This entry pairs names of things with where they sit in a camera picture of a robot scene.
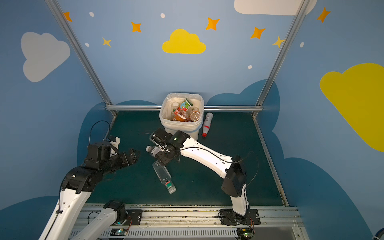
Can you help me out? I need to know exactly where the clear bottle green cap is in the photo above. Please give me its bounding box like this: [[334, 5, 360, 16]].
[[152, 161, 176, 194]]

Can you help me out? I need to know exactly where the clear bottle red green label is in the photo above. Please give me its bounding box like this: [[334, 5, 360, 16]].
[[188, 107, 201, 122]]

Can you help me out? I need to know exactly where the clear bottle green band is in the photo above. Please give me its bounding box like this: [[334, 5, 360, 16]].
[[172, 102, 180, 113]]

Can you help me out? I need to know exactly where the white bottle red cap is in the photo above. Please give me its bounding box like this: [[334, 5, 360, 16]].
[[202, 113, 214, 138]]

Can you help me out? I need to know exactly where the orange label bottle white cap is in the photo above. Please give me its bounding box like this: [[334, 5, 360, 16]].
[[173, 111, 189, 122]]

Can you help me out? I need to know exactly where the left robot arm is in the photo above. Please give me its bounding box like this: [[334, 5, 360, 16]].
[[40, 142, 140, 240]]

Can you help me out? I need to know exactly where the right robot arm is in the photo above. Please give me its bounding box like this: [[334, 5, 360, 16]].
[[146, 128, 250, 216]]

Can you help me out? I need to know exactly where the white plastic trash bin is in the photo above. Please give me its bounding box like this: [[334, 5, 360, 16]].
[[159, 93, 204, 140]]

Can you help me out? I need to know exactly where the left controller board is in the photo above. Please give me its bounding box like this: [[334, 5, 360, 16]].
[[110, 229, 129, 237]]

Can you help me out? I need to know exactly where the controller board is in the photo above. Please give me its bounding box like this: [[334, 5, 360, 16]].
[[236, 228, 254, 240], [110, 229, 129, 237]]

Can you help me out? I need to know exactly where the right controller board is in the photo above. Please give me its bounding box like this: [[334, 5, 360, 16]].
[[236, 228, 254, 240]]

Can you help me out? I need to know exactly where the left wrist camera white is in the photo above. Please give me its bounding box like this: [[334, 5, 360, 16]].
[[108, 136, 121, 157]]

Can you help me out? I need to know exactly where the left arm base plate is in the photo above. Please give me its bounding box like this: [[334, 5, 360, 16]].
[[122, 209, 143, 226]]

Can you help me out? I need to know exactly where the aluminium rail frame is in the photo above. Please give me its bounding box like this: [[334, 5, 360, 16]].
[[67, 204, 309, 240]]

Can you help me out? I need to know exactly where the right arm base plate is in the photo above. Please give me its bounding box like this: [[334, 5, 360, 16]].
[[218, 209, 261, 227]]

